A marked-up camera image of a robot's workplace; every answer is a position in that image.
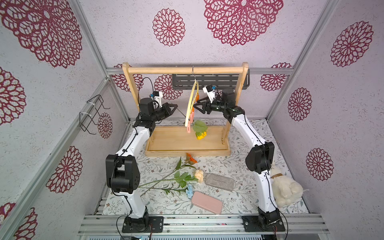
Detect white plush toy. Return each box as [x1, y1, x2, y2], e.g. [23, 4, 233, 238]
[270, 164, 304, 208]

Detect yellow wavy clothes hanger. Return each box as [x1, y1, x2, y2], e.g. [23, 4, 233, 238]
[185, 67, 200, 128]

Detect yellow sunflower with stem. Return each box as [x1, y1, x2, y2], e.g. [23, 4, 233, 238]
[193, 119, 208, 140]

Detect black wire wall rack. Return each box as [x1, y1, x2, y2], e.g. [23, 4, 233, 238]
[79, 94, 110, 135]

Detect grey felt pouch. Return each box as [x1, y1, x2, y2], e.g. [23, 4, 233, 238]
[205, 174, 235, 192]

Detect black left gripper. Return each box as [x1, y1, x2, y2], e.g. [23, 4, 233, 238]
[150, 102, 177, 122]

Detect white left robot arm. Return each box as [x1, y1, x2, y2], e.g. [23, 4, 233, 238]
[106, 98, 178, 219]

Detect blue flower with stem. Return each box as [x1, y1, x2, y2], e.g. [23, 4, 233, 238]
[139, 184, 195, 199]

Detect black wall shelf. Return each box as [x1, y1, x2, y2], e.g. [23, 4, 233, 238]
[169, 70, 240, 90]

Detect orange flower with stem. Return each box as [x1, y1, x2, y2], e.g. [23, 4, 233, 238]
[138, 157, 198, 208]

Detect wooden clothes rack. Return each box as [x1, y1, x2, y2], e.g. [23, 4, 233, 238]
[117, 62, 249, 157]

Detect pink case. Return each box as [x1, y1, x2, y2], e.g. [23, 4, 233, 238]
[191, 192, 223, 215]

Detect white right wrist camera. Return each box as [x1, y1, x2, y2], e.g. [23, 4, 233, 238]
[203, 85, 216, 104]

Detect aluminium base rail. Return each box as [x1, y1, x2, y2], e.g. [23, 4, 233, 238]
[77, 214, 330, 237]

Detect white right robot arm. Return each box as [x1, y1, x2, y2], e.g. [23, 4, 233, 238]
[194, 85, 282, 229]

